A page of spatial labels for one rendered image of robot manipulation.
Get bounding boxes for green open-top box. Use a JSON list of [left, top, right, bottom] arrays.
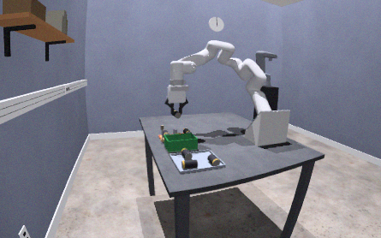
[[164, 133, 198, 152]]

